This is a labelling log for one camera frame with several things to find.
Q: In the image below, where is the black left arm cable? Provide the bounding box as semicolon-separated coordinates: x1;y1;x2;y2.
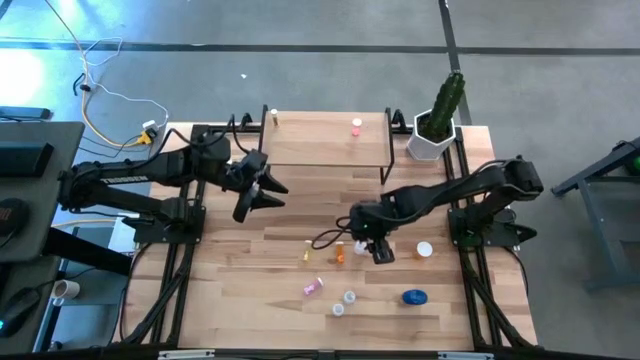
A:
164;113;251;156

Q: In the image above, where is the black computer mouse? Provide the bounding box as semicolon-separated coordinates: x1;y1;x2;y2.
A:
0;288;42;337

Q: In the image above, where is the blue-grey metal stand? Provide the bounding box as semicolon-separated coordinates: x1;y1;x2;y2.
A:
550;135;640;292

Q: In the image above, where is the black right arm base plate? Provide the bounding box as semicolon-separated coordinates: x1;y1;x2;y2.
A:
447;207;539;250

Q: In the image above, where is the grey desk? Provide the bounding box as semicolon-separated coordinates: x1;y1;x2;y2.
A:
0;121;85;264

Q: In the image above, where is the blue Tums bottle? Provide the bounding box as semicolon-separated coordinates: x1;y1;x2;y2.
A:
401;288;429;306

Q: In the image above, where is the white tape roll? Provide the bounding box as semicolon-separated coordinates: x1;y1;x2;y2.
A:
51;278;81;307

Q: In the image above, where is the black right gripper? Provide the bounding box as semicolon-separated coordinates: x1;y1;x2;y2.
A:
348;198;399;266

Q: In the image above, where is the white cable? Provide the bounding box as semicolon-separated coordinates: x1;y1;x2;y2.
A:
82;37;170;132

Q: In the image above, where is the black floor cable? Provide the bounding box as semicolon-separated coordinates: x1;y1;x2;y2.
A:
77;132;161;161

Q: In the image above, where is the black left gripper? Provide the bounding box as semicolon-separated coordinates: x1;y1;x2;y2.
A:
223;148;290;225

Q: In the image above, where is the green cactus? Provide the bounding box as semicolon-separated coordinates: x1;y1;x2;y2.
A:
429;71;466;141

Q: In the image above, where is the black flat bar device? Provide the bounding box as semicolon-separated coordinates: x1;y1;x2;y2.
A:
0;105;53;121

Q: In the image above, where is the black round puck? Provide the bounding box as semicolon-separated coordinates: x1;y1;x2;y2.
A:
0;198;30;240

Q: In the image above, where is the wooden shelf riser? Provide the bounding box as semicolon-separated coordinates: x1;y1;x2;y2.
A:
256;103;396;186

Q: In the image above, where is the silver bracket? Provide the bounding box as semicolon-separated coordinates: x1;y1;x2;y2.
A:
437;351;495;360
157;349;216;360

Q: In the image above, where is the black aluminium table frame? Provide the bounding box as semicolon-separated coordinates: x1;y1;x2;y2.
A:
113;122;541;360

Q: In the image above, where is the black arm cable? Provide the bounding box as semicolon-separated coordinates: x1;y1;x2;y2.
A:
164;113;251;156
310;215;354;251

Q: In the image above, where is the black box device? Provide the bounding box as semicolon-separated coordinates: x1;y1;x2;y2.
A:
0;141;55;180

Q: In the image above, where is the white hexagonal plant pot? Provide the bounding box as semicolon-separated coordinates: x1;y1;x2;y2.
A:
405;108;457;162

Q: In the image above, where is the yellow cable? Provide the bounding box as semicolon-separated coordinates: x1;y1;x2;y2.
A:
44;0;151;149

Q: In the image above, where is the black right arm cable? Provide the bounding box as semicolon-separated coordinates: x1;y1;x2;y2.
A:
310;215;354;251

